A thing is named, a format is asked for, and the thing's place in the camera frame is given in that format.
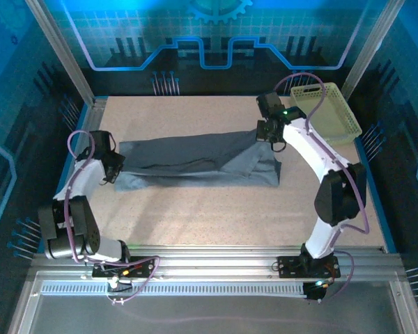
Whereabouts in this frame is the grey t-shirt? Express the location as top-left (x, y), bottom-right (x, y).
top-left (114, 129), bottom-right (283, 192)

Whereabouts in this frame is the pale green perforated plastic basket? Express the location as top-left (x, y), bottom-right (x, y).
top-left (289, 82), bottom-right (363, 146)

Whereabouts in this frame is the black controller box with LEDs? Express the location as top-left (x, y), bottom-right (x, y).
top-left (303, 280), bottom-right (332, 303)

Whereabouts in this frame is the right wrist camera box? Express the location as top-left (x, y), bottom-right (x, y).
top-left (256, 92), bottom-right (286, 118)

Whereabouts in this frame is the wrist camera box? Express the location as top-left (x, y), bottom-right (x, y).
top-left (88, 130), bottom-right (116, 157)
top-left (256, 92), bottom-right (286, 118)

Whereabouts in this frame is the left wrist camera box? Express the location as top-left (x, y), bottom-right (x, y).
top-left (88, 130), bottom-right (116, 157)

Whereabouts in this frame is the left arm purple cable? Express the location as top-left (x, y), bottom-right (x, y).
top-left (64, 130), bottom-right (161, 306)

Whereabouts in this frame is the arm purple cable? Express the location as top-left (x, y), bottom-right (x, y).
top-left (274, 72), bottom-right (371, 305)
top-left (64, 130), bottom-right (161, 306)

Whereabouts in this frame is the aluminium side rail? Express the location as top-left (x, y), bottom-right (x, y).
top-left (45, 96), bottom-right (109, 253)

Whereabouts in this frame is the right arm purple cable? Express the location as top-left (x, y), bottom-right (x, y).
top-left (274, 72), bottom-right (371, 305)

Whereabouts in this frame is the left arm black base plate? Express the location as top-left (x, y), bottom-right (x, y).
top-left (91, 256), bottom-right (157, 278)

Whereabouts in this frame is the aluminium frame post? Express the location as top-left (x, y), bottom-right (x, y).
top-left (341, 0), bottom-right (407, 100)
top-left (24, 0), bottom-right (98, 105)

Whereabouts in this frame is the aluminium frame rail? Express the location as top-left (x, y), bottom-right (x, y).
top-left (31, 245), bottom-right (405, 276)

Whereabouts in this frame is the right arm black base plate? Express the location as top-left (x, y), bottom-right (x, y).
top-left (277, 255), bottom-right (341, 279)

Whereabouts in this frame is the slotted grey cable duct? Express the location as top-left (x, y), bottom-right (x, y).
top-left (40, 280), bottom-right (309, 297)

